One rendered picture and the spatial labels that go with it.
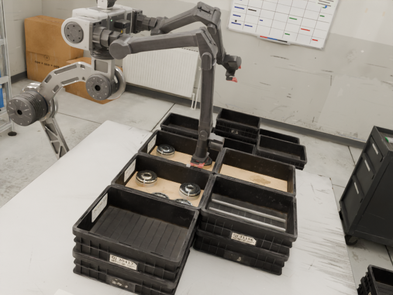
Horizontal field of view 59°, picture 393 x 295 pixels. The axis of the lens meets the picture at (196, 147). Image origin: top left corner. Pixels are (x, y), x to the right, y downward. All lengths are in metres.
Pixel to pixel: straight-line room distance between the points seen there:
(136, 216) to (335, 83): 3.62
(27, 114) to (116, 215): 0.94
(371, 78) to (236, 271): 3.60
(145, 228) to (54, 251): 0.37
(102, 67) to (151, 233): 0.93
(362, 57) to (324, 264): 3.28
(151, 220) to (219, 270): 0.35
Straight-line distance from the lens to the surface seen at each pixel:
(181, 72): 4.65
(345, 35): 4.58
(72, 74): 2.11
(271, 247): 1.51
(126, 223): 1.47
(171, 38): 1.46
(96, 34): 1.58
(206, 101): 1.54
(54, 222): 1.69
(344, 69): 4.66
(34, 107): 2.19
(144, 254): 1.24
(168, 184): 1.72
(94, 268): 1.40
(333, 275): 1.74
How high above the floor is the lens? 1.81
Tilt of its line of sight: 28 degrees down
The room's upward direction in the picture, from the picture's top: 11 degrees clockwise
